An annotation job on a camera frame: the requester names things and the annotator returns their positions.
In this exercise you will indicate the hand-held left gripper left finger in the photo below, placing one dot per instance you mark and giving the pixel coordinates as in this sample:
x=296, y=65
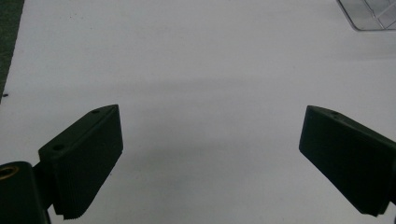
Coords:
x=84, y=158

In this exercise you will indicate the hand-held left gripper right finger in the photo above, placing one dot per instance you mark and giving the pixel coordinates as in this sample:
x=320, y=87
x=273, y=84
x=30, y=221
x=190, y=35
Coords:
x=345, y=155

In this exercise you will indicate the clear plastic container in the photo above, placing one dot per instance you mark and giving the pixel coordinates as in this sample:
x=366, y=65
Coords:
x=370, y=14

